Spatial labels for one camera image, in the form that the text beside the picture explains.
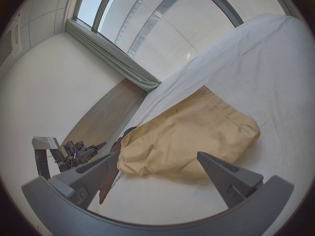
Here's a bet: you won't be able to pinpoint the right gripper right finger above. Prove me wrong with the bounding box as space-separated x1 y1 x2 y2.
197 151 264 210

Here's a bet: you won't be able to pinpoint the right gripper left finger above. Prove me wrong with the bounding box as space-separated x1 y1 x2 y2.
52 152 119 210

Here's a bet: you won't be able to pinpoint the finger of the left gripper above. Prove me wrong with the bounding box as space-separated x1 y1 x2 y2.
94 141 108 153

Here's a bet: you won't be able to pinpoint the tan shorts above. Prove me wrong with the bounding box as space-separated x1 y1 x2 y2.
116 86 261 180

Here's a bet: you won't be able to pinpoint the brown garment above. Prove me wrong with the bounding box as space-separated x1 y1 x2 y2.
98 139 126 204

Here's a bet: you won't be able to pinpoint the grey-green curtain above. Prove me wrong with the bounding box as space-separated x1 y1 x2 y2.
65 19 163 93

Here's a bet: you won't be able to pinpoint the bed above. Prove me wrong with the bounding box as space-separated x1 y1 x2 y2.
60 13 315 225

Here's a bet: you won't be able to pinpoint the white ceiling air conditioner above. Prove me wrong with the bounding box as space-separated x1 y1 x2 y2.
0 13 23 69

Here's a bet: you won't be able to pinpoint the window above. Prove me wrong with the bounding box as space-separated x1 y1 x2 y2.
76 0 288 82

